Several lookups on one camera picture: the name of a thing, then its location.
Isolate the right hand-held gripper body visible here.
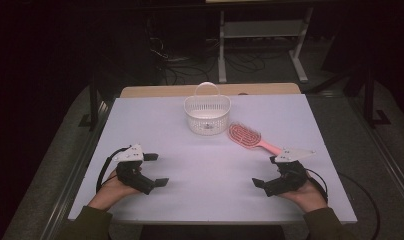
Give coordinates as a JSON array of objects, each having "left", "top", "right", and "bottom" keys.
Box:
[{"left": 263, "top": 148, "right": 317, "bottom": 198}]

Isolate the person's right hand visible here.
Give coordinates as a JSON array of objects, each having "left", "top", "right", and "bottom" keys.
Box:
[{"left": 279, "top": 179, "right": 329, "bottom": 214}]

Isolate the tangle of floor cables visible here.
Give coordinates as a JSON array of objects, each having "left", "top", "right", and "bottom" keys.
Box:
[{"left": 145, "top": 16, "right": 221, "bottom": 86}]

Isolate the black metal stand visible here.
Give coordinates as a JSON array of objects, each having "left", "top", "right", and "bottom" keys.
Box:
[
  {"left": 362, "top": 64, "right": 392, "bottom": 128},
  {"left": 77, "top": 81, "right": 107, "bottom": 132}
]

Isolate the person's left hand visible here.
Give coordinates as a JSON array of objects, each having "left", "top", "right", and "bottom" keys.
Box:
[{"left": 87, "top": 168, "right": 142, "bottom": 212}]

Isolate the white metal desk frame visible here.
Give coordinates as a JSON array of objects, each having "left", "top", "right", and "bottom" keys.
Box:
[{"left": 217, "top": 5, "right": 315, "bottom": 85}]

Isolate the pink hairbrush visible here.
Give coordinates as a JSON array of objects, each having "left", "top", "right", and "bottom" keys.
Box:
[{"left": 227, "top": 122, "right": 283, "bottom": 156}]

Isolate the white plastic basket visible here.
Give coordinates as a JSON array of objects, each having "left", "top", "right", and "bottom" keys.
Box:
[{"left": 183, "top": 81, "right": 232, "bottom": 136}]

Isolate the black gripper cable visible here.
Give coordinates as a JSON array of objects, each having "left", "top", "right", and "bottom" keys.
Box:
[
  {"left": 305, "top": 167, "right": 382, "bottom": 240},
  {"left": 95, "top": 145, "right": 132, "bottom": 195}
]

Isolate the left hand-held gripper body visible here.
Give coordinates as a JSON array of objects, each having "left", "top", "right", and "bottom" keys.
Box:
[{"left": 113, "top": 143, "right": 156, "bottom": 196}]

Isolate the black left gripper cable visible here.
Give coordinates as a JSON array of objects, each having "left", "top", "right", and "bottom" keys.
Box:
[{"left": 95, "top": 145, "right": 132, "bottom": 195}]

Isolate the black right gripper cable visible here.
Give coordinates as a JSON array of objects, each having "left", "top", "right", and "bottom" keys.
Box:
[{"left": 305, "top": 167, "right": 382, "bottom": 240}]

